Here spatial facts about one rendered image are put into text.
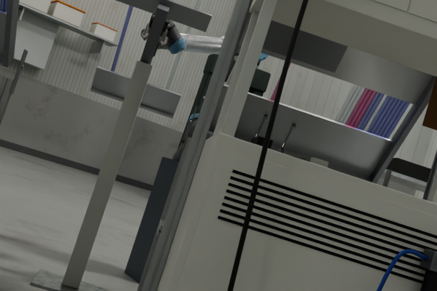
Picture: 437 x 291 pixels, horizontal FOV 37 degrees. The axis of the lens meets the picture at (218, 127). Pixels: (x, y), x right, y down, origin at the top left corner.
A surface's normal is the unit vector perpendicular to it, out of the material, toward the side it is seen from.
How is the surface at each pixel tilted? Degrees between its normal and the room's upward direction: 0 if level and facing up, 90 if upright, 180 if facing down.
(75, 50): 90
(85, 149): 90
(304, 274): 90
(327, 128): 134
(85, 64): 90
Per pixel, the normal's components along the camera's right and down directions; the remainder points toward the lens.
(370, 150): -0.15, 0.61
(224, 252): 0.09, -0.06
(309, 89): -0.80, -0.30
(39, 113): 0.51, 0.09
